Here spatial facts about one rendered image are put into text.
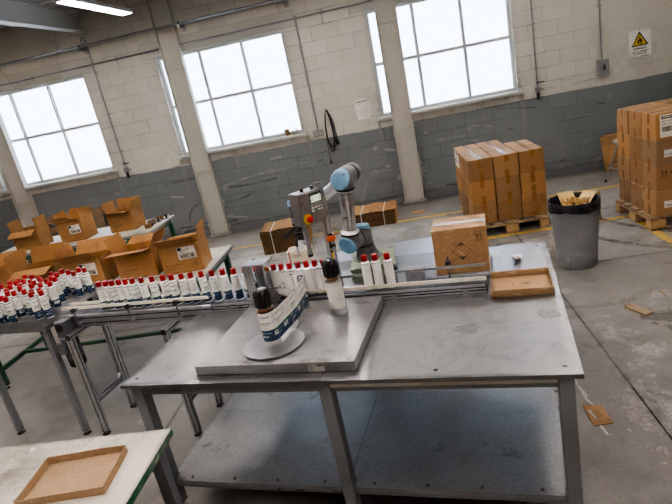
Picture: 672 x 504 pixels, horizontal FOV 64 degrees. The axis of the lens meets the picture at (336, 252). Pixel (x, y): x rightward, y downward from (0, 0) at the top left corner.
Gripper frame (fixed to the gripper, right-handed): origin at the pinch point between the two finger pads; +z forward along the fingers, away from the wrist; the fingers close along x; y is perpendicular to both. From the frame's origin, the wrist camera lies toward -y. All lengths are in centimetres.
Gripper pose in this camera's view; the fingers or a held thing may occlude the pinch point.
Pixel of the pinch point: (300, 251)
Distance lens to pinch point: 358.4
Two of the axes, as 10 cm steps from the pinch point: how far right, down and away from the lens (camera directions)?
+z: 1.8, 9.4, 3.0
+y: 9.8, -1.4, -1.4
